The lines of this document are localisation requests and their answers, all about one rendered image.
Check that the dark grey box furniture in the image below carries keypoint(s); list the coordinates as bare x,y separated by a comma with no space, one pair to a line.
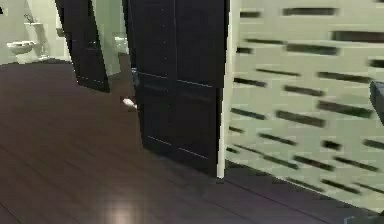
378,100

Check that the dark panelled room door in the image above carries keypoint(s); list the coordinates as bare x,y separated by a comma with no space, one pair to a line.
181,83
83,43

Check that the small white floor object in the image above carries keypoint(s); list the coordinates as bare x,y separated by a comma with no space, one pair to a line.
129,103

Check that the white toilet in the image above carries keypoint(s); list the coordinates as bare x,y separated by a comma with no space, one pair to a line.
25,43

